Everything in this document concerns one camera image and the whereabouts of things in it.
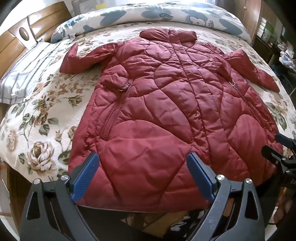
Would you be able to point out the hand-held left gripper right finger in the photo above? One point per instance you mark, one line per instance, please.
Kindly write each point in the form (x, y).
(200, 176)

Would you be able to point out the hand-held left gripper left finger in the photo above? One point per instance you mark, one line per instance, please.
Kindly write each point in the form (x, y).
(84, 176)

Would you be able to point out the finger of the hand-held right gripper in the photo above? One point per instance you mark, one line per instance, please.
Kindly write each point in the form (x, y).
(285, 140)
(274, 155)

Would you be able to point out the red quilted jacket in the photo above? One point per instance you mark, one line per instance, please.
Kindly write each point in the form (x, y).
(161, 111)

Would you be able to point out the pile of pale clothes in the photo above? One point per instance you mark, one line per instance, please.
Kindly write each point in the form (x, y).
(286, 56)

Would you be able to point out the floral blanket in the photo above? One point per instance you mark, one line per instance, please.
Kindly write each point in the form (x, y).
(46, 111)

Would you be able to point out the row of green white boxes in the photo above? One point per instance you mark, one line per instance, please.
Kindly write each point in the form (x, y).
(268, 27)

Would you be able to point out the grey striped pillow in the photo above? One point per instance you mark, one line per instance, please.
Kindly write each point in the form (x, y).
(27, 69)

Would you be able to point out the wooden wardrobe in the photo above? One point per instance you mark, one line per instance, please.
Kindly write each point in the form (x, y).
(251, 14)

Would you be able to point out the white cushion with brown oval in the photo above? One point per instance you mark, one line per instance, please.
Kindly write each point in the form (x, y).
(26, 32)

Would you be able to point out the wooden headboard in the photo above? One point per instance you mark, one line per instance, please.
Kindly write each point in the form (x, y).
(48, 20)

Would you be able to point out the white duvet with blue hearts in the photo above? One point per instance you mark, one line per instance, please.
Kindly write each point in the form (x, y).
(129, 14)

